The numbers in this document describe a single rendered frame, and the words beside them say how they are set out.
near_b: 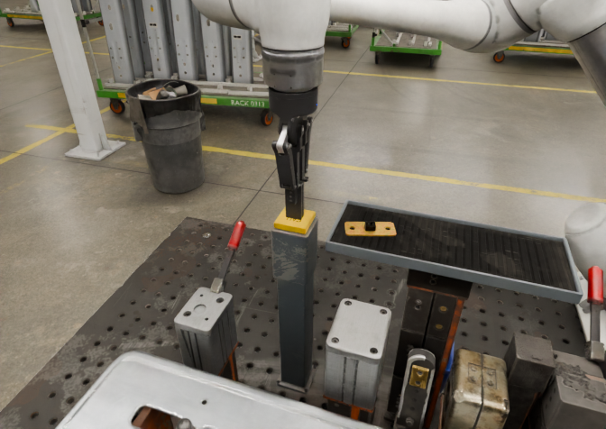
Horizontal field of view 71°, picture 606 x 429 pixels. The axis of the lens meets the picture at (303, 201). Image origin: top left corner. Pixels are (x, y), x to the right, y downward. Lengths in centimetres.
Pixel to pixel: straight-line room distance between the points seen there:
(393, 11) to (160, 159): 245
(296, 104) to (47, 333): 198
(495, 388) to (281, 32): 54
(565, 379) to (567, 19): 63
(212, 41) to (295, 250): 396
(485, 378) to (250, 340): 66
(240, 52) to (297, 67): 393
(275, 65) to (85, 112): 339
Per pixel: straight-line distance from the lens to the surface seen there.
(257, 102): 416
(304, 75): 62
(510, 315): 133
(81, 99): 391
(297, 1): 59
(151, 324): 126
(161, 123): 294
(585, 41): 101
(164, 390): 73
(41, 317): 251
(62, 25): 380
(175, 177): 314
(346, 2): 82
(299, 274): 79
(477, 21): 95
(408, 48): 650
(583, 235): 119
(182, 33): 472
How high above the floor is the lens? 158
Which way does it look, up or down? 32 degrees down
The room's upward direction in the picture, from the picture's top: straight up
